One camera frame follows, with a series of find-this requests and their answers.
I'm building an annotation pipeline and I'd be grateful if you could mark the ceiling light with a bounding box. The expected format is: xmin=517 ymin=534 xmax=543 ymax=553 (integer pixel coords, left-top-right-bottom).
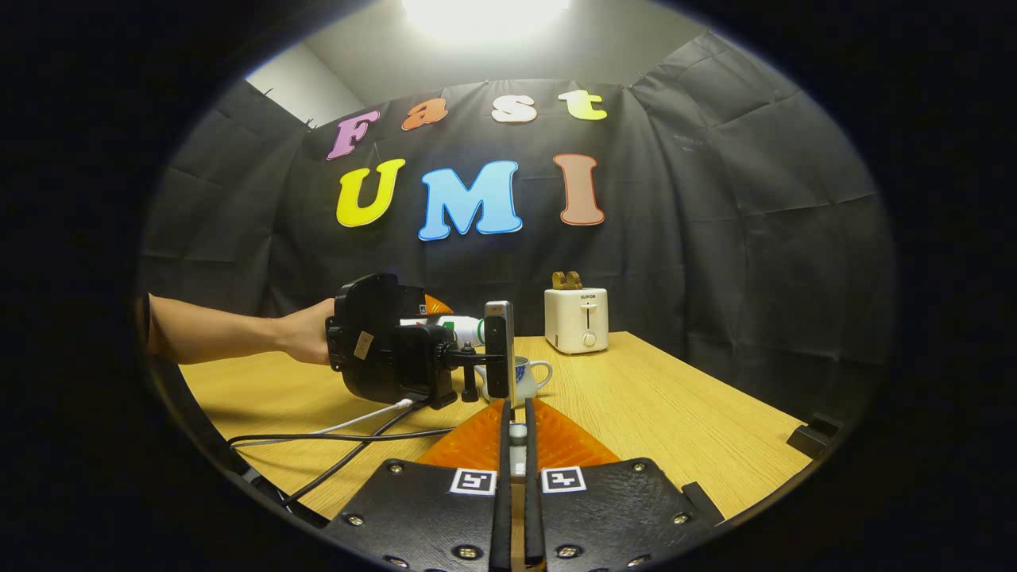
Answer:
xmin=400 ymin=0 xmax=574 ymax=42

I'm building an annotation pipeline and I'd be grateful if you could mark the white cable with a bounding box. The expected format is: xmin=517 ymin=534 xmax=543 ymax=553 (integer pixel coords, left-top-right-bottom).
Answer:
xmin=314 ymin=399 xmax=416 ymax=437

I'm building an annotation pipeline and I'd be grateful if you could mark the white water bottle green label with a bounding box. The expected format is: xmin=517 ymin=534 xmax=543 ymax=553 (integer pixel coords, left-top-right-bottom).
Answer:
xmin=400 ymin=315 xmax=486 ymax=349

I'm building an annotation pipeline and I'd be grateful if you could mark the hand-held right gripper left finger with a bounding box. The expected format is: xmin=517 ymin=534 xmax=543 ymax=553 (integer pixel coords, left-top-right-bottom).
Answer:
xmin=320 ymin=396 xmax=514 ymax=572

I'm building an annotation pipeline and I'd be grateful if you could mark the black bracket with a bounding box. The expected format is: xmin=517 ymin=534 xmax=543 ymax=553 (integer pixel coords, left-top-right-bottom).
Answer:
xmin=786 ymin=412 xmax=845 ymax=461

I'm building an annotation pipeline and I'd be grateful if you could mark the black cable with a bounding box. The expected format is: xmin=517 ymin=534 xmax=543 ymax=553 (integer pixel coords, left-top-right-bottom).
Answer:
xmin=282 ymin=404 xmax=423 ymax=507
xmin=227 ymin=427 xmax=455 ymax=450

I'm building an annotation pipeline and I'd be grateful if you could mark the white toaster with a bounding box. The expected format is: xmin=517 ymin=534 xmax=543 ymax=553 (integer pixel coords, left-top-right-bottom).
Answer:
xmin=543 ymin=287 xmax=610 ymax=356

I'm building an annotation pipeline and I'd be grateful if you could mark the black backdrop cloth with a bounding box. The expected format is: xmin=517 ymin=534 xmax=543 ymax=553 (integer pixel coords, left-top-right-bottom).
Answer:
xmin=137 ymin=32 xmax=897 ymax=414

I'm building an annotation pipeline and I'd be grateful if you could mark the white blue patterned teacup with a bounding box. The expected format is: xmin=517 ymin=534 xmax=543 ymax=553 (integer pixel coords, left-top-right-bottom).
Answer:
xmin=474 ymin=355 xmax=554 ymax=408

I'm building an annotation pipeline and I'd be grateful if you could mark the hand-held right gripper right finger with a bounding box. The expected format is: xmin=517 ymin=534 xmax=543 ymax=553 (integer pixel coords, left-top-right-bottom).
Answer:
xmin=523 ymin=396 xmax=725 ymax=572

